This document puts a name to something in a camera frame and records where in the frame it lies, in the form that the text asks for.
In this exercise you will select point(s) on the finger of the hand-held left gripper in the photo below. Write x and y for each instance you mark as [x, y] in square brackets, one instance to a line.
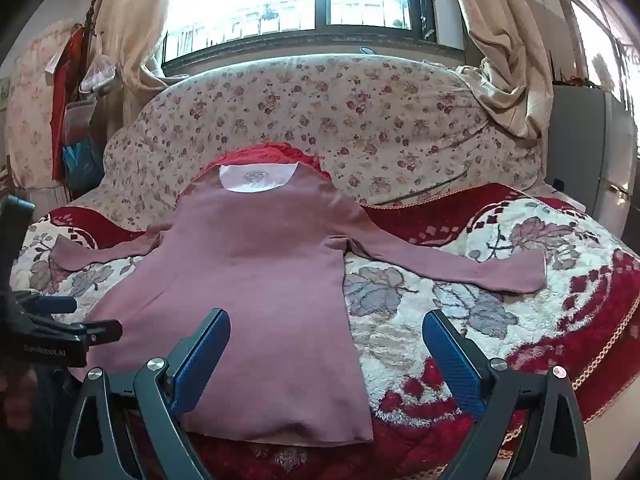
[55, 304]
[102, 333]

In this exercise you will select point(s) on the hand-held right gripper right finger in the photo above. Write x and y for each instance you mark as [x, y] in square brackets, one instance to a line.
[450, 360]

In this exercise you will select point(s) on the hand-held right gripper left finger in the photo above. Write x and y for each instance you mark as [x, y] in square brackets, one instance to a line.
[200, 360]

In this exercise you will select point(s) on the pink long-sleeve top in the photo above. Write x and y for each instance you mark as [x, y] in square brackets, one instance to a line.
[260, 285]

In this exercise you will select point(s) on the person's left hand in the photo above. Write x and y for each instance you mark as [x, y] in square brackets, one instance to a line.
[15, 397]

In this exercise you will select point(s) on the red and white plush blanket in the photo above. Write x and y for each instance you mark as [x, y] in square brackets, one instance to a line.
[450, 310]

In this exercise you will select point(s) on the blue plastic bag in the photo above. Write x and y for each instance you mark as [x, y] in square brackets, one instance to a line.
[82, 165]

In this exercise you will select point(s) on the clear hanging pouch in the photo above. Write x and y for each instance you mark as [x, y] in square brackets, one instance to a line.
[79, 120]

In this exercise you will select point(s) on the red hanging clothing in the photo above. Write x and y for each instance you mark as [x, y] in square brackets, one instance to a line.
[62, 110]

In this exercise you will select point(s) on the small black adapter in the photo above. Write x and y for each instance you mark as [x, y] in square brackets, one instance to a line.
[557, 183]

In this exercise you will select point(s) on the red ruffled garment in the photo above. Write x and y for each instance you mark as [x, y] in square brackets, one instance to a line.
[270, 152]

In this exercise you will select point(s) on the clear plastic bag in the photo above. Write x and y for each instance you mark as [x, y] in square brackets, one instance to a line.
[100, 75]

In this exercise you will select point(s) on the grey refrigerator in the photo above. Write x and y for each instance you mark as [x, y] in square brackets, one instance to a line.
[590, 150]

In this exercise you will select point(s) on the floral folded quilt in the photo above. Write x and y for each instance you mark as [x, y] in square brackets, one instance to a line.
[350, 120]

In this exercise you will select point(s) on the dark coat hook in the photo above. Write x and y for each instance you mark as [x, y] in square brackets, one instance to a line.
[90, 17]

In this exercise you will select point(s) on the side window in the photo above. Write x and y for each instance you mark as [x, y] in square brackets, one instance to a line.
[600, 60]

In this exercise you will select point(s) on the large black-framed window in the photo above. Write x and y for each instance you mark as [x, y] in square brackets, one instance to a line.
[250, 0]

